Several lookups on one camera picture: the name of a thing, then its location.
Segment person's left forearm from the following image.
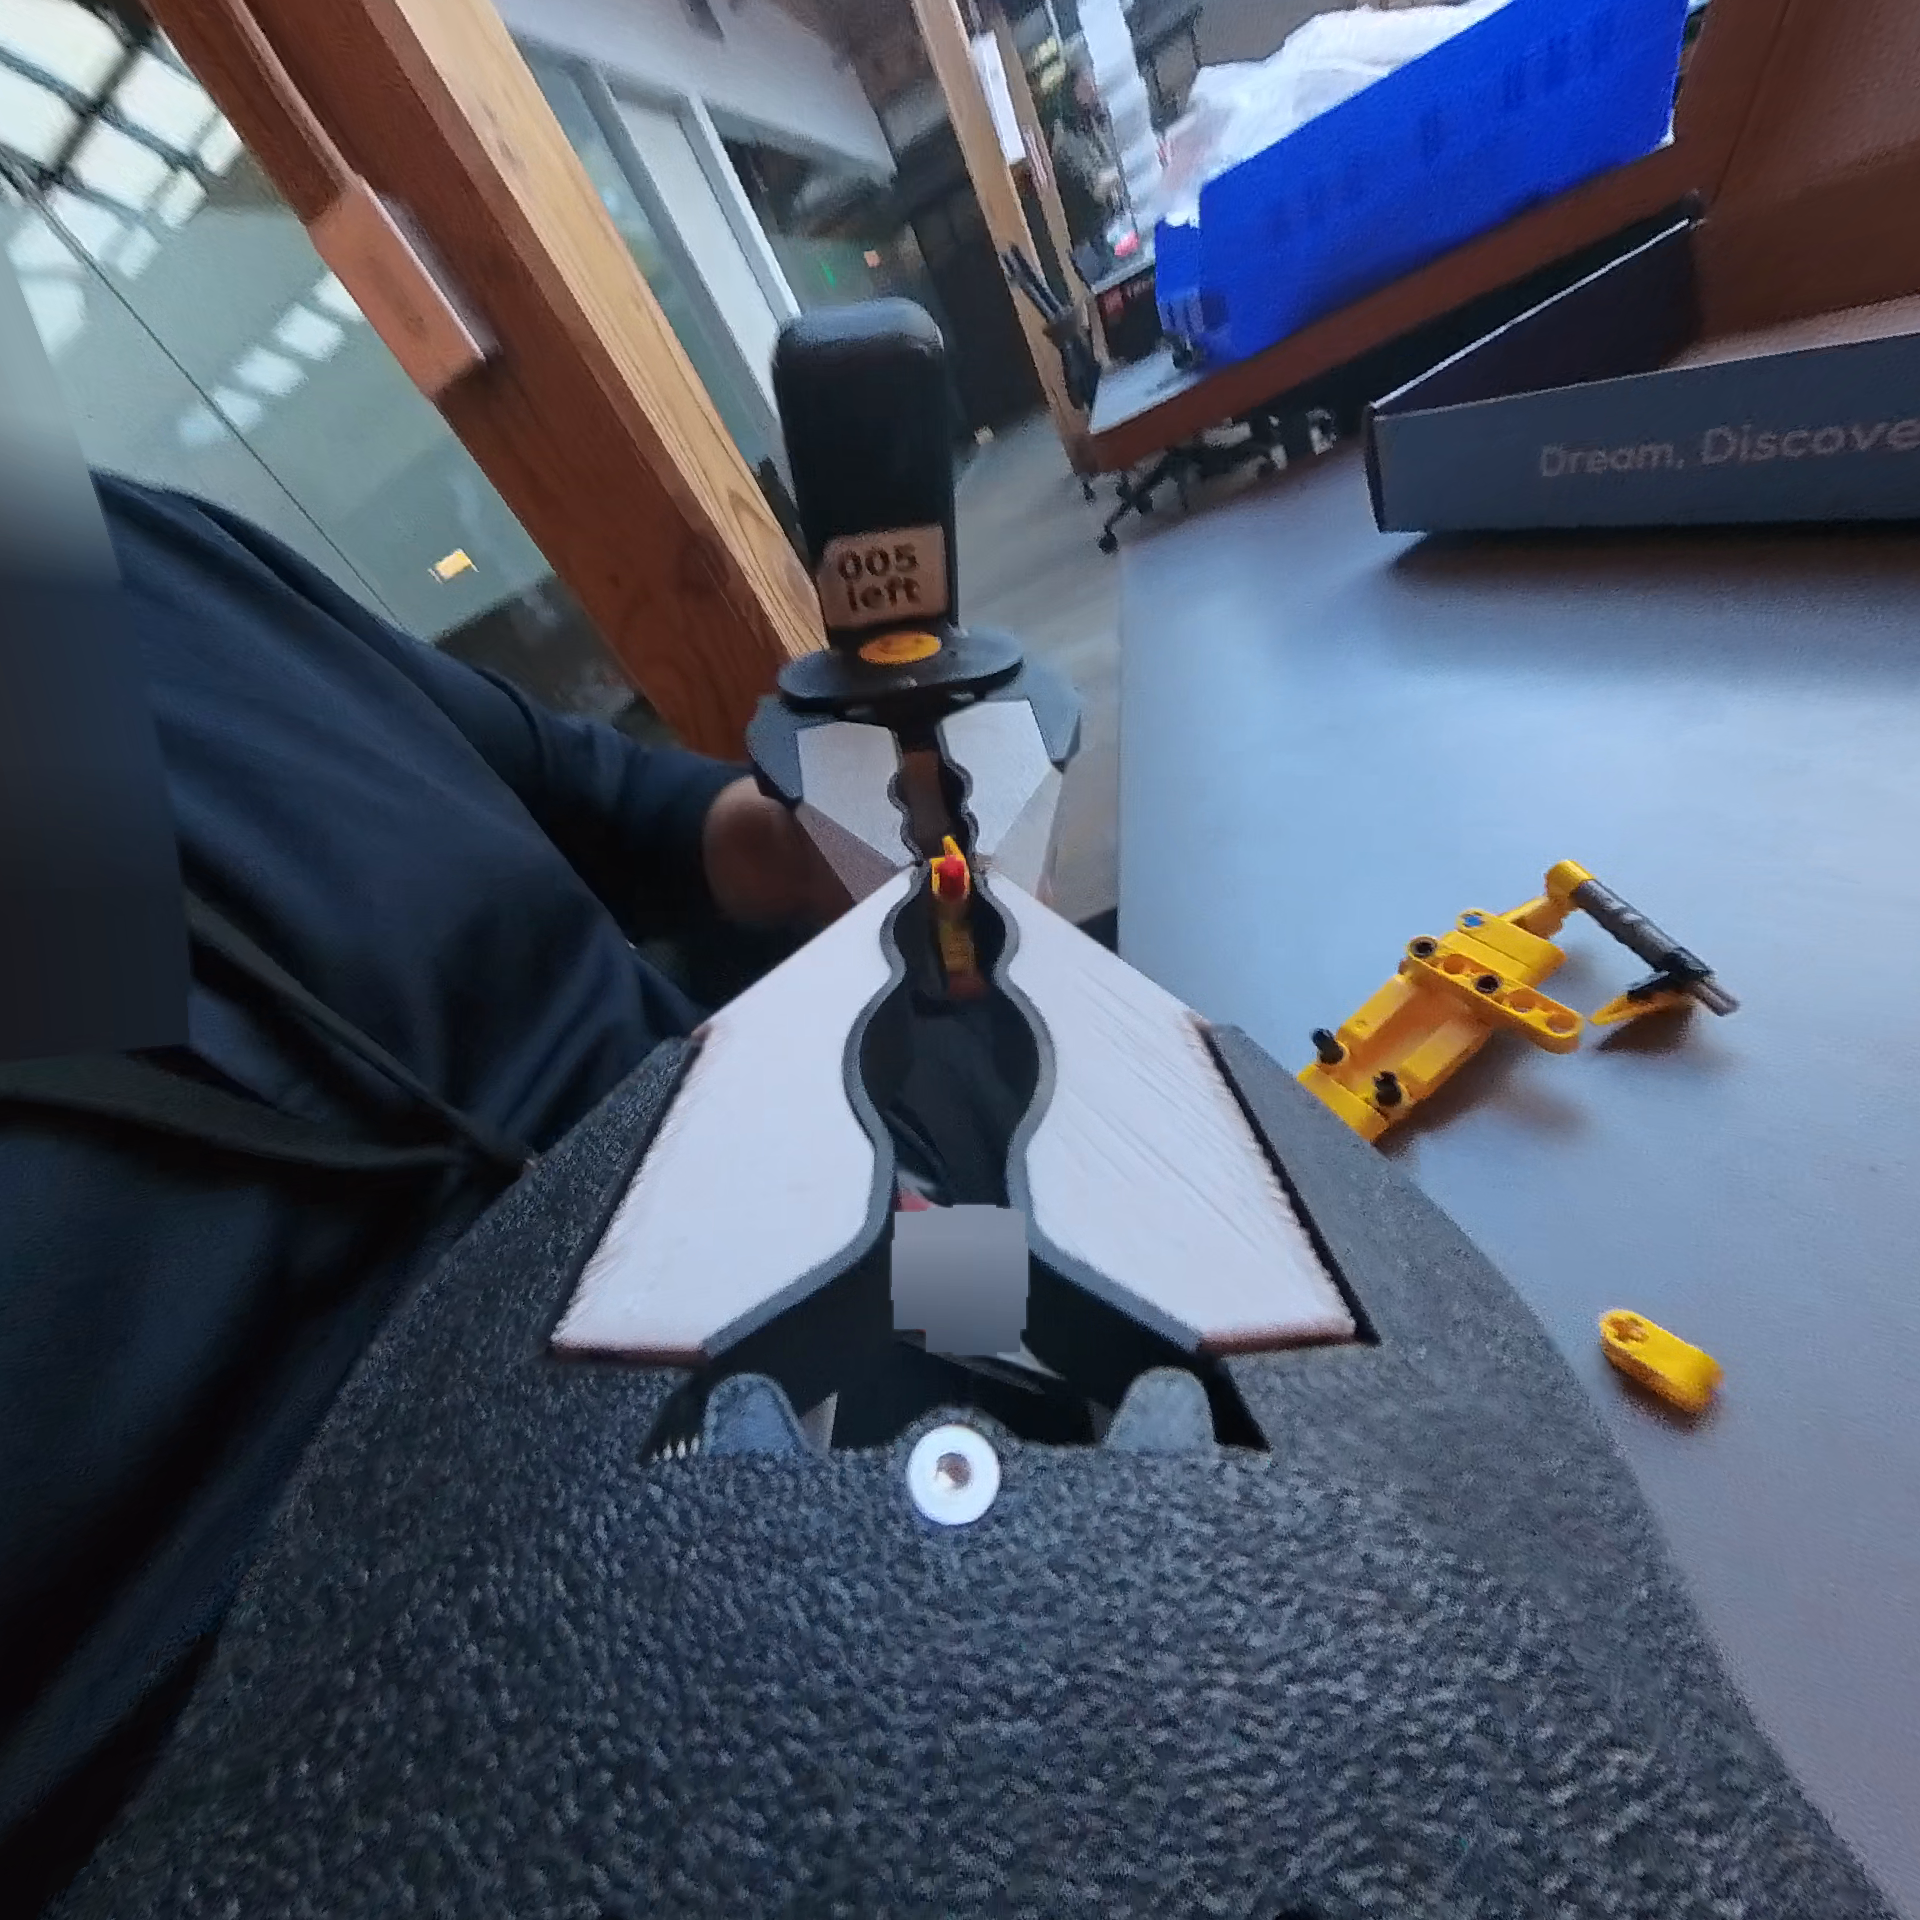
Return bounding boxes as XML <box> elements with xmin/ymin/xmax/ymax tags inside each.
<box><xmin>701</xmin><ymin>773</ymin><xmax>863</xmax><ymax>938</ymax></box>

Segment yellow striped toy brick assembly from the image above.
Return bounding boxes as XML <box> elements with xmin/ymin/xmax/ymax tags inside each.
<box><xmin>927</xmin><ymin>833</ymin><xmax>986</xmax><ymax>1004</ymax></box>

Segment black jacket drawstring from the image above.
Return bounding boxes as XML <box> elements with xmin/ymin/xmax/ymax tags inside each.
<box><xmin>180</xmin><ymin>884</ymin><xmax>540</xmax><ymax>1174</ymax></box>

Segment black shoulder strap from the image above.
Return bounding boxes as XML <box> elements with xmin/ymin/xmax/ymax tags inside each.
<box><xmin>0</xmin><ymin>1048</ymin><xmax>511</xmax><ymax>1178</ymax></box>

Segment wooden pillar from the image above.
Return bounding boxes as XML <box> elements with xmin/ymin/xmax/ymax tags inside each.
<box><xmin>150</xmin><ymin>0</ymin><xmax>828</xmax><ymax>758</ymax></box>

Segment person in navy shirt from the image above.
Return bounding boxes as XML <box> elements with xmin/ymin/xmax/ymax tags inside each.
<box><xmin>0</xmin><ymin>471</ymin><xmax>751</xmax><ymax>1876</ymax></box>

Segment black office chair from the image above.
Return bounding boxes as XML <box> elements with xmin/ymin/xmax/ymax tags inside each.
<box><xmin>1078</xmin><ymin>404</ymin><xmax>1343</xmax><ymax>553</ymax></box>

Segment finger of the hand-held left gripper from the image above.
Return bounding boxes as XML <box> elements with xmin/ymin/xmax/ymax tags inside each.
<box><xmin>799</xmin><ymin>724</ymin><xmax>927</xmax><ymax>902</ymax></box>
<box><xmin>936</xmin><ymin>696</ymin><xmax>1064</xmax><ymax>910</ymax></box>

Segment brown cardboard box grey flap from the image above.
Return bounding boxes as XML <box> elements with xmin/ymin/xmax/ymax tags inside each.
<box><xmin>1365</xmin><ymin>0</ymin><xmax>1920</xmax><ymax>537</ymax></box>

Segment yellow brick part black pins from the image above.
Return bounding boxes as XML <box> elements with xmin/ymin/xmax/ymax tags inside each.
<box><xmin>1295</xmin><ymin>858</ymin><xmax>1742</xmax><ymax>1150</ymax></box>

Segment small yellow brick link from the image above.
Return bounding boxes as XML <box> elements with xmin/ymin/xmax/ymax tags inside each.
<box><xmin>1597</xmin><ymin>1308</ymin><xmax>1724</xmax><ymax>1414</ymax></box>

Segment brown wooden table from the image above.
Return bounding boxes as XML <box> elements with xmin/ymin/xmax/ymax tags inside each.
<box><xmin>1078</xmin><ymin>142</ymin><xmax>1712</xmax><ymax>479</ymax></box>

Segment blue plastic bin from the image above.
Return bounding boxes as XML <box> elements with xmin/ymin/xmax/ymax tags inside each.
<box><xmin>1151</xmin><ymin>0</ymin><xmax>1693</xmax><ymax>368</ymax></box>

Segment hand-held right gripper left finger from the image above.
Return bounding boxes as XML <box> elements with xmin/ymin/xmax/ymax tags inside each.
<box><xmin>550</xmin><ymin>870</ymin><xmax>927</xmax><ymax>1364</ymax></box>

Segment white plastic bags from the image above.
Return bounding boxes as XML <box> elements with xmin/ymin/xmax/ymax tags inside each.
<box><xmin>1183</xmin><ymin>0</ymin><xmax>1509</xmax><ymax>174</ymax></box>

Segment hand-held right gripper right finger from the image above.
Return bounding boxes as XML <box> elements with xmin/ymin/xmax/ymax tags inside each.
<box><xmin>976</xmin><ymin>870</ymin><xmax>1365</xmax><ymax>1359</ymax></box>

